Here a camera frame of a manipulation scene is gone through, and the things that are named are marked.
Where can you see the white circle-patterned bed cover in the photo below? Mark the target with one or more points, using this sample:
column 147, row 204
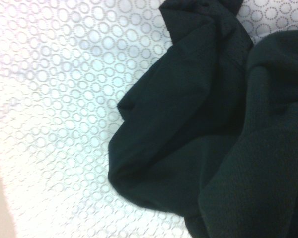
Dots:
column 52, row 99

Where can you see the black clothes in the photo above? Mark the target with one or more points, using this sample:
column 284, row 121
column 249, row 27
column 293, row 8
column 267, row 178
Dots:
column 188, row 124

